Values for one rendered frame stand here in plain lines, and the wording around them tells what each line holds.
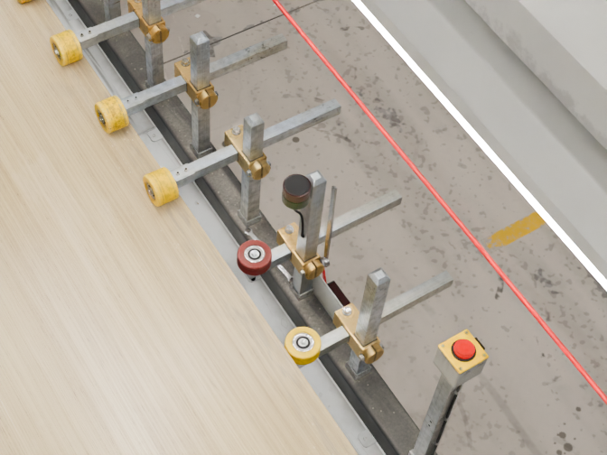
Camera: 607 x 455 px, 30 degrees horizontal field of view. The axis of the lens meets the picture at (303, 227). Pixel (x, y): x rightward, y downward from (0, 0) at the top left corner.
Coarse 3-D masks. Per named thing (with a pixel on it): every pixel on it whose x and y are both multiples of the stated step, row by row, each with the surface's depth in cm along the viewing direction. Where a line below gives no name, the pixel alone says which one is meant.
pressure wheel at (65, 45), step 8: (64, 32) 284; (72, 32) 284; (56, 40) 282; (64, 40) 283; (72, 40) 283; (56, 48) 285; (64, 48) 282; (72, 48) 283; (80, 48) 284; (56, 56) 288; (64, 56) 283; (72, 56) 284; (80, 56) 286; (64, 64) 285
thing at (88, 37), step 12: (168, 0) 295; (180, 0) 296; (192, 0) 297; (204, 0) 300; (132, 12) 292; (168, 12) 296; (108, 24) 289; (120, 24) 289; (132, 24) 292; (84, 36) 286; (96, 36) 287; (108, 36) 290; (84, 48) 288
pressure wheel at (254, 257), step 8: (248, 240) 262; (256, 240) 262; (240, 248) 260; (248, 248) 261; (256, 248) 261; (264, 248) 261; (240, 256) 259; (248, 256) 260; (256, 256) 259; (264, 256) 260; (240, 264) 259; (248, 264) 258; (256, 264) 258; (264, 264) 258; (248, 272) 259; (256, 272) 259; (264, 272) 260
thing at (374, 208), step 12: (396, 192) 278; (372, 204) 275; (384, 204) 276; (396, 204) 278; (348, 216) 273; (360, 216) 273; (372, 216) 276; (324, 228) 271; (336, 228) 271; (348, 228) 274; (324, 240) 271; (276, 252) 266; (288, 252) 266; (276, 264) 267; (252, 276) 264
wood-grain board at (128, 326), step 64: (0, 0) 300; (0, 64) 287; (0, 128) 276; (64, 128) 277; (128, 128) 278; (0, 192) 265; (64, 192) 266; (128, 192) 268; (0, 256) 256; (64, 256) 257; (128, 256) 258; (192, 256) 259; (0, 320) 246; (64, 320) 248; (128, 320) 249; (192, 320) 250; (256, 320) 251; (0, 384) 238; (64, 384) 239; (128, 384) 240; (192, 384) 241; (256, 384) 242; (0, 448) 230; (64, 448) 231; (128, 448) 232; (192, 448) 233; (256, 448) 234; (320, 448) 235
